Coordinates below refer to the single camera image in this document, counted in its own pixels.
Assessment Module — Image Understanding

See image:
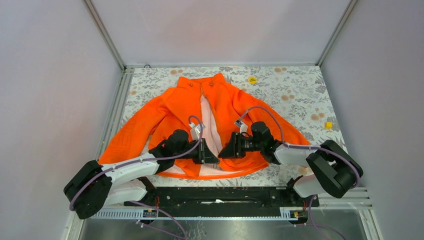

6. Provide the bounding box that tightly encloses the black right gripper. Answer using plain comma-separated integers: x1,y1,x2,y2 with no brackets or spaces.
218,131,264,159

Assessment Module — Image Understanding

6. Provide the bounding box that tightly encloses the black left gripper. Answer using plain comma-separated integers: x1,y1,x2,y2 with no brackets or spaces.
174,138,219,165

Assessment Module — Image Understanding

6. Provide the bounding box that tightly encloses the orange zip jacket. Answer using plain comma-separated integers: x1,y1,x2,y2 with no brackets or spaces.
99,73,308,164

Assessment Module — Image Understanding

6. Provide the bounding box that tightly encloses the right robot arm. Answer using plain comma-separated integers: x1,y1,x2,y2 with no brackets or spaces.
218,121,364,206

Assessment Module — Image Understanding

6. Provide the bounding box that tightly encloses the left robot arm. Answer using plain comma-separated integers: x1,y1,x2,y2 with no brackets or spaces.
63,129,219,220

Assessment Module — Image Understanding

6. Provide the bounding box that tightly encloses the yellow round sticker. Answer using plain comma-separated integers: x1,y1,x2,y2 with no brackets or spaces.
247,76,258,85

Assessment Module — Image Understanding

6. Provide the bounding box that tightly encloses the floral patterned table mat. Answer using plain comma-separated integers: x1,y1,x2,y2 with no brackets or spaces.
119,65,359,188

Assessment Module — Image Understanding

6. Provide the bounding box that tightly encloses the small yellow cube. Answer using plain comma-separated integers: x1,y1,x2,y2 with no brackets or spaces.
324,121,333,130

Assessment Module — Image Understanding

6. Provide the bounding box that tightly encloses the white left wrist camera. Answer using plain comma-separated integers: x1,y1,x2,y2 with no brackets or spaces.
189,122,205,141

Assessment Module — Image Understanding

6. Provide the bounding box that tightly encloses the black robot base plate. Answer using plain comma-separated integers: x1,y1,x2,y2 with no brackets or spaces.
140,186,311,211

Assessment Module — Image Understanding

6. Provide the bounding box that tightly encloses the slotted metal cable rail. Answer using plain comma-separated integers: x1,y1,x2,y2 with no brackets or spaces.
91,205,298,221

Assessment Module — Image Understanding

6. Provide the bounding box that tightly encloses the aluminium frame post right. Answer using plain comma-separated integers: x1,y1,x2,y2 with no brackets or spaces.
315,0,359,67

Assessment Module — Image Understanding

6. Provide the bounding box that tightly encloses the aluminium frame post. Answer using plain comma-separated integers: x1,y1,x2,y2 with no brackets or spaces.
315,0,359,67
82,0,126,71

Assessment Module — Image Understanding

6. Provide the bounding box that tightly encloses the aluminium frame post left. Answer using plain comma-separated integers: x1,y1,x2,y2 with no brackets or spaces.
82,0,126,71

